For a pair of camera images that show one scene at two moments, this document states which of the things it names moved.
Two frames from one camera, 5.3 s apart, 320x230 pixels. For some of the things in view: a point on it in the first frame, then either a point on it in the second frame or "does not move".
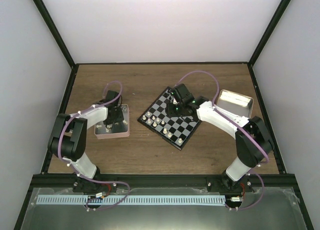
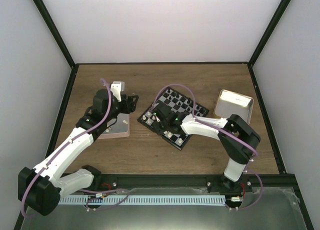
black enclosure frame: x=61 y=180 does not move
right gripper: x=170 y=111 to x=156 y=126
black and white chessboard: x=176 y=130 does not move
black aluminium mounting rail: x=160 y=180 does not move
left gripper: x=120 y=119 to x=130 y=106
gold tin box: x=235 y=103 does not move
